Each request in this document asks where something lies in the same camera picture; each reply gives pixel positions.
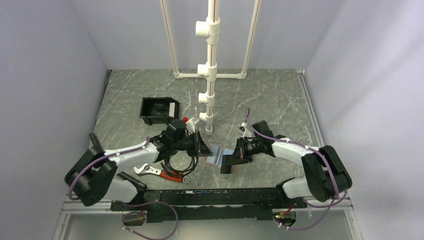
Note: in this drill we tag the white card stack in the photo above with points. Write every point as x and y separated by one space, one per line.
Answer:
171 111

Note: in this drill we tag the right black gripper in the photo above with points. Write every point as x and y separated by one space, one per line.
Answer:
240 155

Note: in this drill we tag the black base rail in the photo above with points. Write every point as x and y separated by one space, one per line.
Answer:
210 204

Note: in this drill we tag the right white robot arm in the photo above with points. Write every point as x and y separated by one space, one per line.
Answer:
325 176

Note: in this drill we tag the white PVC pipe frame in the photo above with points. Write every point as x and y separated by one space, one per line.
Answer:
210 30

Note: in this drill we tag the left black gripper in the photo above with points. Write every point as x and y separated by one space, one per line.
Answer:
199 148

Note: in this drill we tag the red handled adjustable wrench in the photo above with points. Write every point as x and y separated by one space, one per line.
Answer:
147 169

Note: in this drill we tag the black plastic card bin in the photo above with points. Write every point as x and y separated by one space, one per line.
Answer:
155 110

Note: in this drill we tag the aluminium extrusion frame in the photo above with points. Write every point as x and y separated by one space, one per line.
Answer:
99 222

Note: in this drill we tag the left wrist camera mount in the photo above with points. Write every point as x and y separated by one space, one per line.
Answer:
191 124

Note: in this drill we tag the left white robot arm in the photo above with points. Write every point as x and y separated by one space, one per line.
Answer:
101 174

